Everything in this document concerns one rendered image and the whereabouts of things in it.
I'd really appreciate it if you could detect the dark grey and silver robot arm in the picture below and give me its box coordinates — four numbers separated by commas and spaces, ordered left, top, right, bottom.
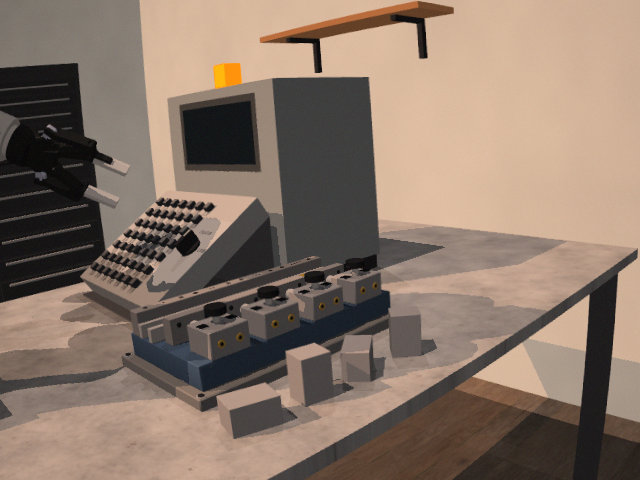
0, 111, 20, 162

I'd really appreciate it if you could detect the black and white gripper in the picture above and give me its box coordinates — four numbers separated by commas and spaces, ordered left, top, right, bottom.
6, 123, 130, 209

